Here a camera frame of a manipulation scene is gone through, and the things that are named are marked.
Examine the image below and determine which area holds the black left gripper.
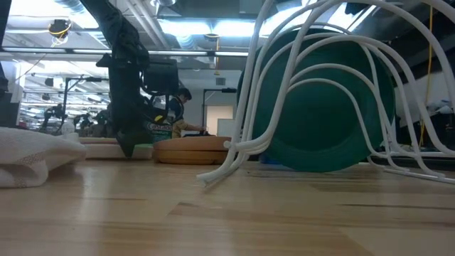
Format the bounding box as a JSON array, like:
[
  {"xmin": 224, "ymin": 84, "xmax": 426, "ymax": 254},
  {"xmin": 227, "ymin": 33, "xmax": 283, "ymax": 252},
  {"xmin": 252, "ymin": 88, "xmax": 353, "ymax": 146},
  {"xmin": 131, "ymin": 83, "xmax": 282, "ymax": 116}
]
[{"xmin": 95, "ymin": 53, "xmax": 157, "ymax": 159}]

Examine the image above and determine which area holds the pink plate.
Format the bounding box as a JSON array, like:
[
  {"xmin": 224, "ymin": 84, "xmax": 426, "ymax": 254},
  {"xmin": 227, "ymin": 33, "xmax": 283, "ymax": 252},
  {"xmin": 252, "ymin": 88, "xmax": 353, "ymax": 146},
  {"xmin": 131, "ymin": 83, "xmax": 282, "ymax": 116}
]
[{"xmin": 153, "ymin": 136, "xmax": 232, "ymax": 152}]

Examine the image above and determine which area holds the brown divided plate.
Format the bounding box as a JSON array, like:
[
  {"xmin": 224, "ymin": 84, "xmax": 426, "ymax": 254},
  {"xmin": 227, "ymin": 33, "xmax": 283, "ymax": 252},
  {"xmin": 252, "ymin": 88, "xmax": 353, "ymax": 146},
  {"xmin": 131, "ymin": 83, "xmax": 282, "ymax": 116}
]
[{"xmin": 153, "ymin": 149, "xmax": 230, "ymax": 166}]

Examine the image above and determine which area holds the dark green plate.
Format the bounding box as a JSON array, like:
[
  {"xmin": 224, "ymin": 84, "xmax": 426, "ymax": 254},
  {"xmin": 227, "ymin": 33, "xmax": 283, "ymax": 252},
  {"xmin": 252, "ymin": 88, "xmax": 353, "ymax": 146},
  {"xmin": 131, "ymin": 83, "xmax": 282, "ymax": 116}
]
[{"xmin": 237, "ymin": 28, "xmax": 396, "ymax": 174}]

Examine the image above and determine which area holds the green detergent canister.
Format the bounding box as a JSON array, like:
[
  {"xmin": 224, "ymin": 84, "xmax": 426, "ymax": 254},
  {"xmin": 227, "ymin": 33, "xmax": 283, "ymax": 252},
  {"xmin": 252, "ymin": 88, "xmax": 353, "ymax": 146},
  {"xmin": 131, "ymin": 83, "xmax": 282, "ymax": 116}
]
[{"xmin": 146, "ymin": 119, "xmax": 174, "ymax": 143}]

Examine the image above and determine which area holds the person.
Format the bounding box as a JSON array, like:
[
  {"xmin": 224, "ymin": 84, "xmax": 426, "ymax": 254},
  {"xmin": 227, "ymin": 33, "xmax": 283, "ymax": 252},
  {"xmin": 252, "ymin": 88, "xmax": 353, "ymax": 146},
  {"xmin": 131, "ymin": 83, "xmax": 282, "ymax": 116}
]
[{"xmin": 166, "ymin": 87, "xmax": 208, "ymax": 139}]

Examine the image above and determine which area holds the background robot station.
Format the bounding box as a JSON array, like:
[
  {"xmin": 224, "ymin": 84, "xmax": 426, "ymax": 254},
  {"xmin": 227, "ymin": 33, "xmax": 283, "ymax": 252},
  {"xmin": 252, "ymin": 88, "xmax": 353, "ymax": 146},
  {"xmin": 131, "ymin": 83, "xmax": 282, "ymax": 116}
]
[{"xmin": 42, "ymin": 74, "xmax": 111, "ymax": 138}]

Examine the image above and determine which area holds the white striped towel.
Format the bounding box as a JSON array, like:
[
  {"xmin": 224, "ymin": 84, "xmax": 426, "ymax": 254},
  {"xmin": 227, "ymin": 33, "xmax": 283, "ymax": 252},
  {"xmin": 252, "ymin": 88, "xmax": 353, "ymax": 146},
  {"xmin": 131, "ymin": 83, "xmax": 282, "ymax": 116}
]
[{"xmin": 0, "ymin": 127, "xmax": 87, "ymax": 188}]

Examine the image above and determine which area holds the ceiling light panel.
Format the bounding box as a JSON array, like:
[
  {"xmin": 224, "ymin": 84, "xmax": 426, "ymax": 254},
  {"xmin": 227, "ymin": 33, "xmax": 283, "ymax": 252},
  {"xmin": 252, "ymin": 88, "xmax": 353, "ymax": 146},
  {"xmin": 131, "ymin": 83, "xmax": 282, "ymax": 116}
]
[
  {"xmin": 159, "ymin": 19, "xmax": 264, "ymax": 38},
  {"xmin": 6, "ymin": 0, "xmax": 100, "ymax": 30}
]

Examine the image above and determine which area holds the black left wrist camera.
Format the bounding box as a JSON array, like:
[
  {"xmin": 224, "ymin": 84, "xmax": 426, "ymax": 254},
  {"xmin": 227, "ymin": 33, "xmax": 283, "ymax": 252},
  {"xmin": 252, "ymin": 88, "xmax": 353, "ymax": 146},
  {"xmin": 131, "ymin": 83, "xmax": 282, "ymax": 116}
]
[{"xmin": 143, "ymin": 59, "xmax": 179, "ymax": 96}]

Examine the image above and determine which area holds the white wire dish rack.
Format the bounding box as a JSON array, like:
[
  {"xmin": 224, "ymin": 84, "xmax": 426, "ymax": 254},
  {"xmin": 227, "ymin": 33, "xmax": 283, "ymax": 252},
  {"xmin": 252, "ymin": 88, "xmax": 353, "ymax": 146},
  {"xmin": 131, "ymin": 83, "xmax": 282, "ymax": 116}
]
[{"xmin": 196, "ymin": 0, "xmax": 455, "ymax": 188}]

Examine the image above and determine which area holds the black overhead camera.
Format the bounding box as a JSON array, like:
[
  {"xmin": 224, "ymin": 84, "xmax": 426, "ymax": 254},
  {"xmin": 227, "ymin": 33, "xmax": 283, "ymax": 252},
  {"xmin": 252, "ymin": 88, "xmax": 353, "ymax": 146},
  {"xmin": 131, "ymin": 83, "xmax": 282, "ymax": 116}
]
[{"xmin": 48, "ymin": 19, "xmax": 72, "ymax": 40}]

